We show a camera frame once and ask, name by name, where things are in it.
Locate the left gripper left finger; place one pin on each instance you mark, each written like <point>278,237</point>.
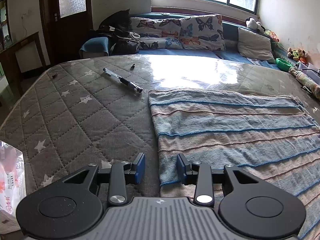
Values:
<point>123,174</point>

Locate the dark wooden door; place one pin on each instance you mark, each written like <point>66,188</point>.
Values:
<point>66,25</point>

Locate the grey quilted star mat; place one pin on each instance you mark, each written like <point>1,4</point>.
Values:
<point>75,114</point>

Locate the green plastic basin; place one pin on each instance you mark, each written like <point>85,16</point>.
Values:
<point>283,65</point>

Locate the black clear pen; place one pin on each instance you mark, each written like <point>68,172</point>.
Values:
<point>124,81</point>

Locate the colourful plush toys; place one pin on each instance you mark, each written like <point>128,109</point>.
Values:
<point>297,55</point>

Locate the butterfly print pillow right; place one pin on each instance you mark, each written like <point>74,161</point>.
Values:
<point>202,32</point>

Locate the blue chair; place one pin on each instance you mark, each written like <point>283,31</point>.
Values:
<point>94,47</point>

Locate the butterfly print pillow left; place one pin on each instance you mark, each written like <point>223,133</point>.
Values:
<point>157,33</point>

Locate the striped blue beige garment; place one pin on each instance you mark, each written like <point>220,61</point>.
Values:
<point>272,137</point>

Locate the white black plush toy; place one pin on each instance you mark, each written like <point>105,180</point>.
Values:
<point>252,24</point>

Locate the grey white cushion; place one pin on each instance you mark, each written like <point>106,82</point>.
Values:
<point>254,46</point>

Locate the butterfly print pillow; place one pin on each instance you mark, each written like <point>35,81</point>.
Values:
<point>157,33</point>
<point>202,32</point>

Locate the clear plastic storage box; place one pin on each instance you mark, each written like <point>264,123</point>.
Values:
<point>310,70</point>

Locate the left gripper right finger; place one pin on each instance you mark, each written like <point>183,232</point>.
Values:
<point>198,174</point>

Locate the white pink plastic bag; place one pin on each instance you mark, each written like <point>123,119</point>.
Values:
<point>12,186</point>

